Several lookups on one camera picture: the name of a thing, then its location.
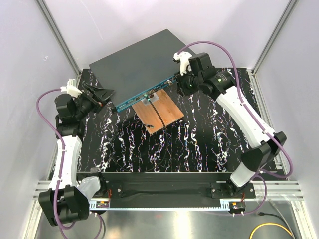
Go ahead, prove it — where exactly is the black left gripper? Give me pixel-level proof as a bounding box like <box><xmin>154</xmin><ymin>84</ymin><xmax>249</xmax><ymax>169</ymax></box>
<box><xmin>74</xmin><ymin>83</ymin><xmax>114</xmax><ymax>120</ymax></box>

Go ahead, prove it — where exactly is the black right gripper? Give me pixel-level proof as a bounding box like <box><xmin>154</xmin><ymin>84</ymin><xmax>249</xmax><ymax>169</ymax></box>
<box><xmin>174</xmin><ymin>67</ymin><xmax>202</xmax><ymax>98</ymax></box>

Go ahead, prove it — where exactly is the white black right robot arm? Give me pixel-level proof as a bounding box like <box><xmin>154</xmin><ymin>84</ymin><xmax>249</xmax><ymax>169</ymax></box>
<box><xmin>173</xmin><ymin>51</ymin><xmax>287</xmax><ymax>198</ymax></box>

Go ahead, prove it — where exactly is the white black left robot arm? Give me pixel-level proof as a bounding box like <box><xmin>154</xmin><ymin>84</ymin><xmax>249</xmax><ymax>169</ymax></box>
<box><xmin>38</xmin><ymin>84</ymin><xmax>114</xmax><ymax>230</ymax></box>

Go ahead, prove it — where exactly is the wooden board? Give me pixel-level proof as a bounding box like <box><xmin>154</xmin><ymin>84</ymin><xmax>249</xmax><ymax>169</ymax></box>
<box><xmin>132</xmin><ymin>89</ymin><xmax>184</xmax><ymax>135</ymax></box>

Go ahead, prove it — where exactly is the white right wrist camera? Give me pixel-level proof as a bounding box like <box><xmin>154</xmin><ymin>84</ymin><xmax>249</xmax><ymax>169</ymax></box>
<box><xmin>173</xmin><ymin>51</ymin><xmax>192</xmax><ymax>76</ymax></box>

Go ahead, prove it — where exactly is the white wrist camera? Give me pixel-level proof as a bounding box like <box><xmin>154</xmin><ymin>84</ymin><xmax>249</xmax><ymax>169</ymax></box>
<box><xmin>173</xmin><ymin>51</ymin><xmax>192</xmax><ymax>76</ymax></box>
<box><xmin>60</xmin><ymin>79</ymin><xmax>82</xmax><ymax>98</ymax></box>

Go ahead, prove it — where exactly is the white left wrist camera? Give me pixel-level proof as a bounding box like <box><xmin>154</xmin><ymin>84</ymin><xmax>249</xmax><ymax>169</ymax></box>
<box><xmin>60</xmin><ymin>79</ymin><xmax>82</xmax><ymax>98</ymax></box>

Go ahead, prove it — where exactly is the dark grey network switch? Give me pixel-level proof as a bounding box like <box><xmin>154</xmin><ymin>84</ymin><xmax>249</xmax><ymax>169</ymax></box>
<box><xmin>89</xmin><ymin>29</ymin><xmax>185</xmax><ymax>112</ymax></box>

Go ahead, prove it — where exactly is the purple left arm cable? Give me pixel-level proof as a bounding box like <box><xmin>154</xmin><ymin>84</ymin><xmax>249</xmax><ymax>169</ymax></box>
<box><xmin>36</xmin><ymin>88</ymin><xmax>105</xmax><ymax>239</ymax></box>

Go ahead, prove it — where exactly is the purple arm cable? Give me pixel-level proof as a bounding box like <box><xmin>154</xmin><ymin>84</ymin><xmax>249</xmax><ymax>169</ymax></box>
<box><xmin>176</xmin><ymin>40</ymin><xmax>294</xmax><ymax>217</ymax></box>
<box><xmin>36</xmin><ymin>88</ymin><xmax>105</xmax><ymax>239</ymax></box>

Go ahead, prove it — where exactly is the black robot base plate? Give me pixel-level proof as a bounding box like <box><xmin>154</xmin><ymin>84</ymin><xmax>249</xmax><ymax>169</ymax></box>
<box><xmin>66</xmin><ymin>171</ymin><xmax>262</xmax><ymax>209</ymax></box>

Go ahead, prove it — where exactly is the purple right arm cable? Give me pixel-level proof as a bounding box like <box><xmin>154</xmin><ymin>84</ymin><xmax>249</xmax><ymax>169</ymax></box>
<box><xmin>176</xmin><ymin>40</ymin><xmax>294</xmax><ymax>217</ymax></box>

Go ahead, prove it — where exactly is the white slotted cable duct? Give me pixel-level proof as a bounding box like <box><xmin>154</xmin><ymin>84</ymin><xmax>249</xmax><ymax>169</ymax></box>
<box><xmin>89</xmin><ymin>199</ymin><xmax>230</xmax><ymax>212</ymax></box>

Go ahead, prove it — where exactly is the grey cable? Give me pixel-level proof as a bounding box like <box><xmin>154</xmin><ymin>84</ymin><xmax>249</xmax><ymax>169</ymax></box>
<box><xmin>270</xmin><ymin>199</ymin><xmax>300</xmax><ymax>239</ymax></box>

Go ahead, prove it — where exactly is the black power cable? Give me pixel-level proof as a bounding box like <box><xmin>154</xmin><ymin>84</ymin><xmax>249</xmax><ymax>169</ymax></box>
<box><xmin>258</xmin><ymin>211</ymin><xmax>297</xmax><ymax>239</ymax></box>

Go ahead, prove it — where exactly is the yellow cable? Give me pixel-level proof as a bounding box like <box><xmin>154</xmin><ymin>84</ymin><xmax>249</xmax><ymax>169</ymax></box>
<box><xmin>250</xmin><ymin>223</ymin><xmax>295</xmax><ymax>239</ymax></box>

